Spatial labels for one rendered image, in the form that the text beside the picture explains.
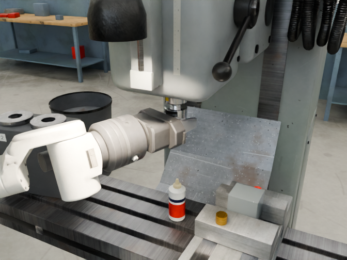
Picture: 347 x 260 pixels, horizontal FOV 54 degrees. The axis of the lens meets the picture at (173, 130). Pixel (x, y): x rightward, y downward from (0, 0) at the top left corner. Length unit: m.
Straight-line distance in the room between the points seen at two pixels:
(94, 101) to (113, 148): 2.39
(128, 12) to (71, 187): 0.29
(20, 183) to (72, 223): 0.34
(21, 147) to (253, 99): 0.68
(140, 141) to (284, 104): 0.53
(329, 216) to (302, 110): 1.70
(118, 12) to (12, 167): 0.29
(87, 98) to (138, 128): 2.38
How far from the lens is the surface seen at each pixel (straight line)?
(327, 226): 2.56
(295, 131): 1.04
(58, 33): 6.69
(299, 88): 1.00
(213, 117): 1.07
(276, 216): 0.76
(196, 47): 0.54
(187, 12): 0.54
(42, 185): 0.98
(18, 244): 2.42
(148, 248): 0.79
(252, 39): 0.72
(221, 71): 0.51
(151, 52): 0.54
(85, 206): 0.93
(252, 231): 0.68
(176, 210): 0.83
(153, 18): 0.54
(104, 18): 0.42
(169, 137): 0.64
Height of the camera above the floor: 1.51
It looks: 24 degrees down
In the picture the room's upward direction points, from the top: straight up
